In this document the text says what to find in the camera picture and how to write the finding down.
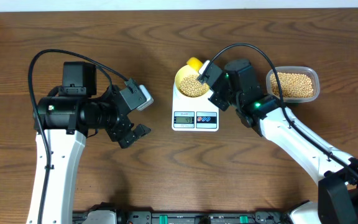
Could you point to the soybeans in bowl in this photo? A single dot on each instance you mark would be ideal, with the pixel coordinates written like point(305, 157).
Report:
point(191, 87)

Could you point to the yellow plastic bowl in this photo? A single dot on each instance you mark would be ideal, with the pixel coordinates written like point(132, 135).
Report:
point(183, 72)

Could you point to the white digital kitchen scale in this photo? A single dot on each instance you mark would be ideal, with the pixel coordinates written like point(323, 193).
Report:
point(194, 114)

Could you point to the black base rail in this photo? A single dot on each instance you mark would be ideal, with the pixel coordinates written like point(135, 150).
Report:
point(109, 213)

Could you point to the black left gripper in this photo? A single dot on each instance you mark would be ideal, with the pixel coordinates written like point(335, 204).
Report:
point(117, 131)

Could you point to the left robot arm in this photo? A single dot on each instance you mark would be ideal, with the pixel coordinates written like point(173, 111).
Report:
point(62, 121)

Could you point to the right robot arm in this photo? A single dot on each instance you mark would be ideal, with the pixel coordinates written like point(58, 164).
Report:
point(335, 172)

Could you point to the clear plastic container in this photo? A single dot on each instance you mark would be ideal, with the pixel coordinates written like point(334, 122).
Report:
point(303, 70)

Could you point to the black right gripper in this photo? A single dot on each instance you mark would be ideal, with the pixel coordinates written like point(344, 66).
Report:
point(215, 99)

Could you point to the soybeans in container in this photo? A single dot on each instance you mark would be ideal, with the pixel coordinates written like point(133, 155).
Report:
point(295, 85)

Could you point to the yellow measuring scoop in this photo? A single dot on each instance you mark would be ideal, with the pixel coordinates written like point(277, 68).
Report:
point(194, 63)

